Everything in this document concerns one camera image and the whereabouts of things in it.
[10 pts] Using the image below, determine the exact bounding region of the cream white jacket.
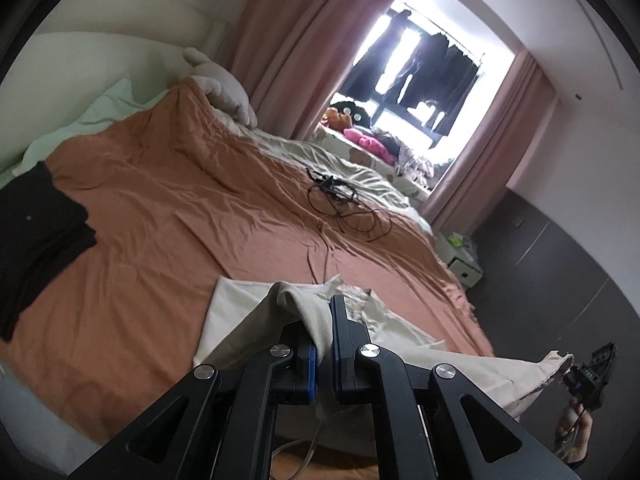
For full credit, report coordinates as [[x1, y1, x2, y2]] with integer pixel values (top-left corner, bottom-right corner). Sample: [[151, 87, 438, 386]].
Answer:
[[192, 275, 574, 457]]

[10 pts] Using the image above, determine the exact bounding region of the dark hanging clothes group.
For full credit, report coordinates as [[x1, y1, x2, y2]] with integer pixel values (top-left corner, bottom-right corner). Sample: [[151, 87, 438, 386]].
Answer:
[[383, 32, 480, 136]]

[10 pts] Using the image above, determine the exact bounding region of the person right hand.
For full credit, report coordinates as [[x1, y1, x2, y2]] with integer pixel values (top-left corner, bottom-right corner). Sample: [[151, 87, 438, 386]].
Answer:
[[554, 396, 593, 467]]

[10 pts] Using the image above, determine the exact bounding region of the white bedside drawer cabinet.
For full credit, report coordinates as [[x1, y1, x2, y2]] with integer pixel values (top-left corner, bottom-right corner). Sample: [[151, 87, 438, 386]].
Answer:
[[435, 232, 484, 288]]

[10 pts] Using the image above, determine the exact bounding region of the green item on cabinet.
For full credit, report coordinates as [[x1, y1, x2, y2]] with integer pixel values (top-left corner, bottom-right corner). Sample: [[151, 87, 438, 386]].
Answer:
[[448, 233, 463, 247]]

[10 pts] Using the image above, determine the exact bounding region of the orange brown bed blanket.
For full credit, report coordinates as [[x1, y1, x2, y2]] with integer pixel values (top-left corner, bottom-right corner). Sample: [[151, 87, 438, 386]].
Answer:
[[1, 81, 492, 442]]

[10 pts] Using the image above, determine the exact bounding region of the pink garment on sill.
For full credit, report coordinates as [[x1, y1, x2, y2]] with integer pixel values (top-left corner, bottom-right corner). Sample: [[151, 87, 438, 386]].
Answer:
[[343, 128, 396, 165]]

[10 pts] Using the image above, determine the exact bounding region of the right pink curtain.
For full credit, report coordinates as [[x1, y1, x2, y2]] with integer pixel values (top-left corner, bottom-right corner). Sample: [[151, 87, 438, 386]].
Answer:
[[421, 49, 558, 234]]

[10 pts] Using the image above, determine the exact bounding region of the pink curtain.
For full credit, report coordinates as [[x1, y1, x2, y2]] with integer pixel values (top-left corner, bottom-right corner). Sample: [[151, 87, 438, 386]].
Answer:
[[224, 0, 394, 140], [421, 49, 558, 234]]

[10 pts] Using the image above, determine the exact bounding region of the black penguin plush toy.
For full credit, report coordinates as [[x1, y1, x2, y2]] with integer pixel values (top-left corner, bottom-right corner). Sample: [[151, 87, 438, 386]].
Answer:
[[330, 100, 371, 128]]

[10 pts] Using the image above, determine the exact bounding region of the beige plush toy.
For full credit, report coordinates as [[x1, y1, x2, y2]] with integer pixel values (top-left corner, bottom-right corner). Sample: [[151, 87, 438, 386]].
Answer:
[[182, 47, 258, 129]]

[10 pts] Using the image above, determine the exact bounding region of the black folded garment on bed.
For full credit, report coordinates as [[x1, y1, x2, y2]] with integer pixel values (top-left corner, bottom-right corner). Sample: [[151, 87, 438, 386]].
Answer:
[[0, 162, 96, 342]]

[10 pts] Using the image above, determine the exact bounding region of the dark hanging coat left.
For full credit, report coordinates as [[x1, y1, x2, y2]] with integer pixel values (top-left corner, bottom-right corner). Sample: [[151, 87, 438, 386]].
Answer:
[[338, 10, 412, 102]]

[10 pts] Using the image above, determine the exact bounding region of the light green pillow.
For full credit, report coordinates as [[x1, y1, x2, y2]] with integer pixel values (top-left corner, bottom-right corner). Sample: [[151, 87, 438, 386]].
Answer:
[[11, 77, 166, 177]]

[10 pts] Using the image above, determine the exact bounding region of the left pink curtain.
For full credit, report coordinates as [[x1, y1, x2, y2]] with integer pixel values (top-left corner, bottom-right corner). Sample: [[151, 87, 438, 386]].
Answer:
[[224, 0, 394, 140]]

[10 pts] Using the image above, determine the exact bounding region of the cream padded headboard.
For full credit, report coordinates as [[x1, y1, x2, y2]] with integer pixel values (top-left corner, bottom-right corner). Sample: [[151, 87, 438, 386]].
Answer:
[[1, 2, 228, 167]]

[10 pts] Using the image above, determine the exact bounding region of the black cable with device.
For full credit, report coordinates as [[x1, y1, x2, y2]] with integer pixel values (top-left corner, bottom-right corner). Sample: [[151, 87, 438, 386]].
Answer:
[[304, 167, 394, 283]]

